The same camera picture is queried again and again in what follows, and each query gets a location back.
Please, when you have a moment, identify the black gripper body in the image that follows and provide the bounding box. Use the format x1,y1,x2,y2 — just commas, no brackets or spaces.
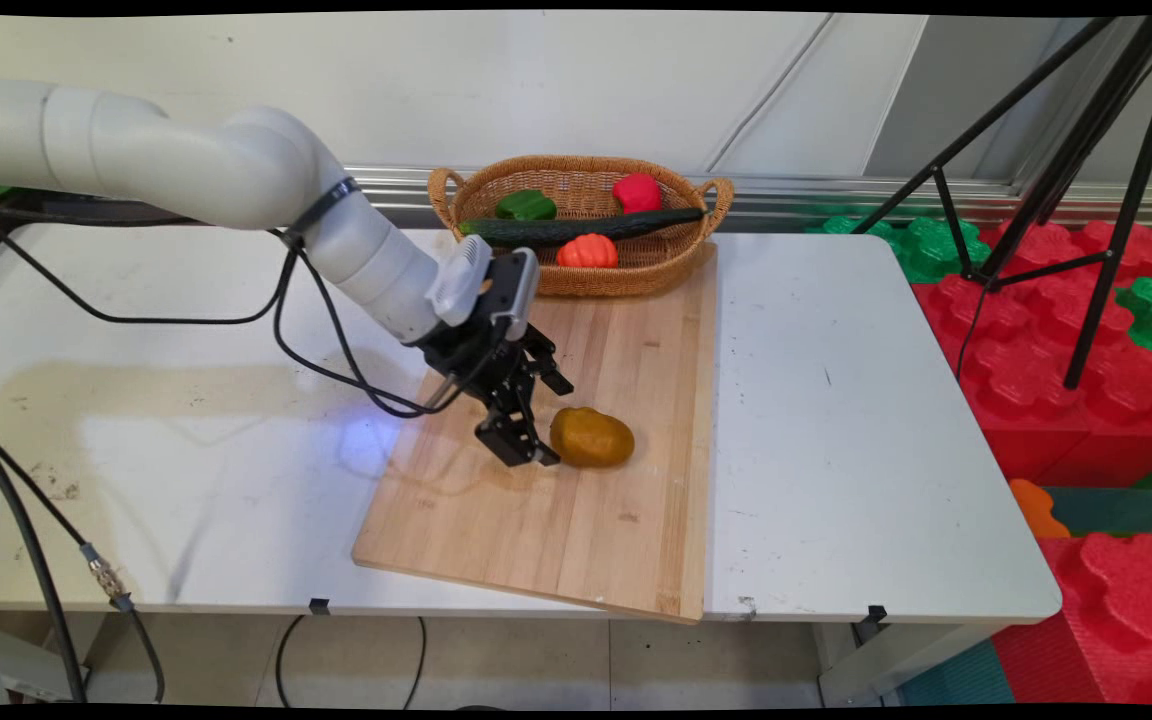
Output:
414,315,537,411

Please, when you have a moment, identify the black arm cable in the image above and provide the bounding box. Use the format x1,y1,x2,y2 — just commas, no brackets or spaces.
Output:
0,178,512,419

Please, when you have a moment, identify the teal foam block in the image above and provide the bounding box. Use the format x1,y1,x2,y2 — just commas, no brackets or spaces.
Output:
1044,486,1152,538

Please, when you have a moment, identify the brown toy potato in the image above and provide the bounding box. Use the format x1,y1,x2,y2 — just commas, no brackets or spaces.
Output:
549,406,636,469

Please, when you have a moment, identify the red toy bell pepper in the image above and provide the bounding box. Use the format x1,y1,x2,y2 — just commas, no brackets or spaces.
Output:
613,173,664,215

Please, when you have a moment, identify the thick black cable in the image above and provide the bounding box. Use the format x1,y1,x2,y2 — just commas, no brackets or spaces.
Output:
0,408,89,705

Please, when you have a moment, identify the black tripod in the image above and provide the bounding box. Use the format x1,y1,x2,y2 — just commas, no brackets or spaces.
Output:
851,14,1152,391

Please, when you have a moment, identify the metal wall rail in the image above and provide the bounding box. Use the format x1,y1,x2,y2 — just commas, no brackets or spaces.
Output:
346,165,1152,229

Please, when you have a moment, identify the woven wicker basket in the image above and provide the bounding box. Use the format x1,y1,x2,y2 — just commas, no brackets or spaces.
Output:
427,154,735,298

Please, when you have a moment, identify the white table leg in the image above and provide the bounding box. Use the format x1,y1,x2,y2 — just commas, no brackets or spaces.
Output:
816,620,982,707

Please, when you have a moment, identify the white ribbed camera mount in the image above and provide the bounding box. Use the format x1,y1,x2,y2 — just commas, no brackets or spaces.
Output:
425,236,493,328

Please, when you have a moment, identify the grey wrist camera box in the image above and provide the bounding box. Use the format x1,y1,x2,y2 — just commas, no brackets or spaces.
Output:
481,247,541,343

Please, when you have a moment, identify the wooden cutting board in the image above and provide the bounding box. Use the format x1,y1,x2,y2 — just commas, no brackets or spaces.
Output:
351,240,719,625

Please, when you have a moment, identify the orange foam block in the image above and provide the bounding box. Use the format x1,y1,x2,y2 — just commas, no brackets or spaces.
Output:
1009,478,1073,541

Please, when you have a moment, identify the dark green toy cucumber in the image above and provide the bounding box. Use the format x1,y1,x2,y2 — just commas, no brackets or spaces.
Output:
459,207,706,251

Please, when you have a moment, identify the teal foam floor mat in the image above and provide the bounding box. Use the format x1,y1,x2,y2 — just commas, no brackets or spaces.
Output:
896,638,1017,707

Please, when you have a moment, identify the green toy bell pepper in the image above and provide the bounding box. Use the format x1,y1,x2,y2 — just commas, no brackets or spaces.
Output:
494,189,558,222

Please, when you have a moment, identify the thin cable with metal connector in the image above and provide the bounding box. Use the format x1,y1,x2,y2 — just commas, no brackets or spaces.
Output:
0,420,167,705

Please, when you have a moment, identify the large red foam block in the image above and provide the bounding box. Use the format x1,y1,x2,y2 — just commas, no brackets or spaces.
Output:
911,220,1152,488

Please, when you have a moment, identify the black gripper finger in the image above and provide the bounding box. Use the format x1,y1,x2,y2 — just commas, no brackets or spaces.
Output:
474,375,561,469
522,324,576,398

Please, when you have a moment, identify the black cable loop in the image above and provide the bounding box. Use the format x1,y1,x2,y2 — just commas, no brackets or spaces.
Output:
274,615,427,711

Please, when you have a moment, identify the orange toy pumpkin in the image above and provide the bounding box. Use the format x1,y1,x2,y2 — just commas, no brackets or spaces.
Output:
555,233,620,269

